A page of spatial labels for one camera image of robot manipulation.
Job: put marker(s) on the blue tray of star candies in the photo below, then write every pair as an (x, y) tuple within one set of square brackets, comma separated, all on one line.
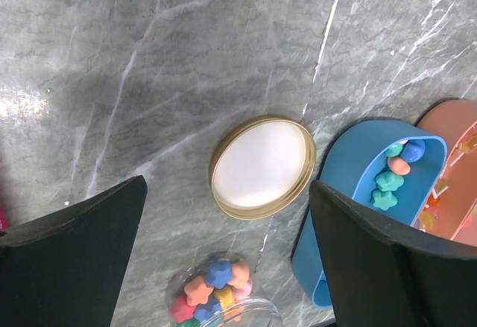
[(351, 166)]

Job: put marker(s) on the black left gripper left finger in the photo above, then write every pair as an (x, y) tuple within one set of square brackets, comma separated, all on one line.
[(67, 268)]

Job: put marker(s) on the clear glass jar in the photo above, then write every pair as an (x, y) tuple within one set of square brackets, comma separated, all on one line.
[(219, 290)]

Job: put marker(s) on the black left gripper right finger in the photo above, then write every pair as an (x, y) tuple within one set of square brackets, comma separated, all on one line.
[(381, 272)]

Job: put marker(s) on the pink toothpaste box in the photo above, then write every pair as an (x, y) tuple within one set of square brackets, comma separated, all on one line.
[(3, 220)]

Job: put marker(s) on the pink tray of lollipops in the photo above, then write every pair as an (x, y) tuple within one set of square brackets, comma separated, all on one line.
[(450, 209)]

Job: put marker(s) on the gold jar lid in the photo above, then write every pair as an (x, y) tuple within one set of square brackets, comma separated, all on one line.
[(261, 166)]

